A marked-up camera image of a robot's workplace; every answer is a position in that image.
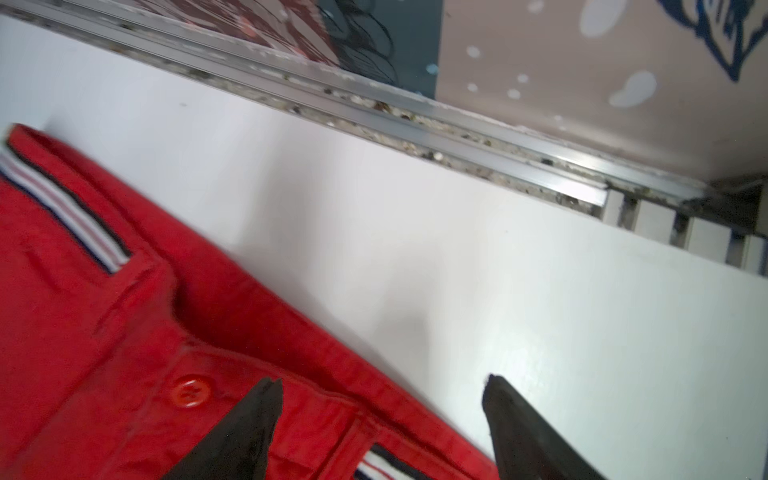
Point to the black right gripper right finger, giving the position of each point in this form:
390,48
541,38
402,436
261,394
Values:
525,445

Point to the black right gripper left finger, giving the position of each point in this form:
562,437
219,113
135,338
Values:
237,446

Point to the red trousers with striped trim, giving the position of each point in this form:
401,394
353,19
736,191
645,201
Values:
126,337

